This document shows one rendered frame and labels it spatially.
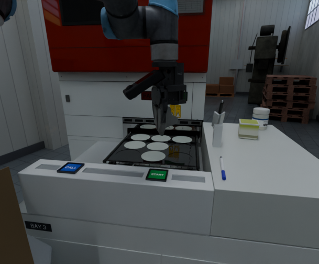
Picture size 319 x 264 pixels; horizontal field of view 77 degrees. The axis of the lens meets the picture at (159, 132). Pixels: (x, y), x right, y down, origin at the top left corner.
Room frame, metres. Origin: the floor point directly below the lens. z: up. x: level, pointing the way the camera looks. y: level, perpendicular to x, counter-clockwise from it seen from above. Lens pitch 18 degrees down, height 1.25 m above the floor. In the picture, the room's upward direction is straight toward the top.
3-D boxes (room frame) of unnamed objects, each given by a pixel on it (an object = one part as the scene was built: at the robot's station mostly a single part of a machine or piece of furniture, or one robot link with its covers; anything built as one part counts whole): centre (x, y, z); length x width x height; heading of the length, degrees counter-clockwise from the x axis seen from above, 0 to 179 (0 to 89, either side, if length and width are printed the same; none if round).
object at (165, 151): (0.86, 0.01, 0.90); 0.34 x 0.34 x 0.01; 81
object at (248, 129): (0.80, -0.37, 1.00); 0.07 x 0.07 x 0.07; 72
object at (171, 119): (0.57, -0.03, 1.10); 0.06 x 0.03 x 0.09; 111
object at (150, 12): (0.59, -0.01, 1.36); 0.09 x 0.08 x 0.11; 93
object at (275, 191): (0.70, -0.36, 0.89); 0.62 x 0.35 x 0.14; 171
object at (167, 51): (0.59, -0.01, 1.28); 0.08 x 0.08 x 0.05
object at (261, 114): (0.93, -0.48, 1.01); 0.07 x 0.07 x 0.10
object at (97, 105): (1.11, 0.16, 1.02); 0.81 x 0.03 x 0.40; 81
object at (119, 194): (0.51, 0.13, 0.89); 0.55 x 0.09 x 0.14; 81
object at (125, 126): (1.07, -0.01, 0.89); 0.44 x 0.02 x 0.10; 81
